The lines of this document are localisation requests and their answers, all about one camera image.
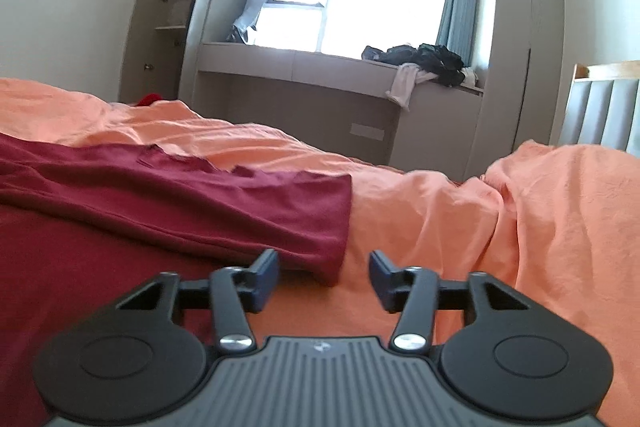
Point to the pile of dark clothes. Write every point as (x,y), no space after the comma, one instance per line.
(430,59)

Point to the open beige wardrobe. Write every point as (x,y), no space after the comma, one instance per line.
(150,7)

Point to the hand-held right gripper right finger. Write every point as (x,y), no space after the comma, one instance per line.
(377,277)

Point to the orange blanket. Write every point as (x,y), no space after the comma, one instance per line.
(450,217)

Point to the pale pink hanging cloth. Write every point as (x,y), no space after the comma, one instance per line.
(406,84)

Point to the cream cloth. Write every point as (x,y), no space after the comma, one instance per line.
(471,78)

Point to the dark red garment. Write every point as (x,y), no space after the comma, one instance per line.
(150,207)

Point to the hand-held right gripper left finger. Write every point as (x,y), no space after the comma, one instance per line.
(267,279)

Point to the grey padded wooden headboard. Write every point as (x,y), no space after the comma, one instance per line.
(600,112)

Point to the tall closed beige wardrobe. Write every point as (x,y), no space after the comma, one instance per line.
(520,32)

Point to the small red cloth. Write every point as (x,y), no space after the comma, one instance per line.
(147,100)

